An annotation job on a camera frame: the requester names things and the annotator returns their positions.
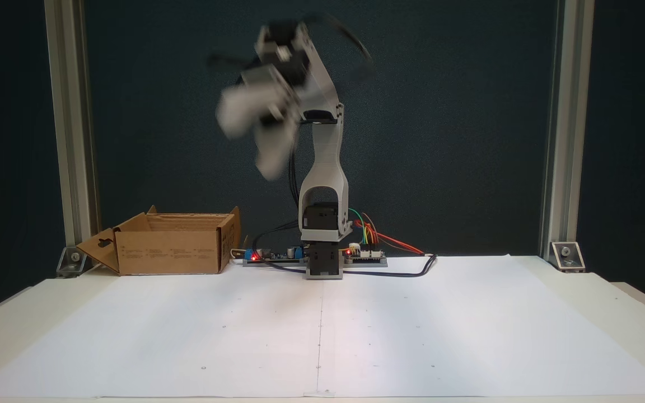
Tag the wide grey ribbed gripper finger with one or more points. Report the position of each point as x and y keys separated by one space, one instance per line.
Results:
x=275 y=151

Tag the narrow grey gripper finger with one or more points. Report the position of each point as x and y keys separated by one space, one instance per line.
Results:
x=241 y=112

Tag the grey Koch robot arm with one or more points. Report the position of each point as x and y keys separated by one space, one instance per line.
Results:
x=327 y=162

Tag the circuit board with blue terminal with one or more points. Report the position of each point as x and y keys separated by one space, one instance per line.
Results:
x=269 y=256

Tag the circuit board with jumper headers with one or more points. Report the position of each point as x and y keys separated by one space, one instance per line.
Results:
x=367 y=256

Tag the brown cardboard box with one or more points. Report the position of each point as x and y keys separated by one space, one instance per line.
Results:
x=171 y=252

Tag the white paper sheet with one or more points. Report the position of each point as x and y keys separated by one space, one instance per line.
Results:
x=244 y=347

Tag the aluminium frame post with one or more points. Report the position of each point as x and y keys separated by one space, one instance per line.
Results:
x=568 y=123
x=70 y=123

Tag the metal corner bracket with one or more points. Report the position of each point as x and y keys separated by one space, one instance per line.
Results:
x=73 y=262
x=568 y=256

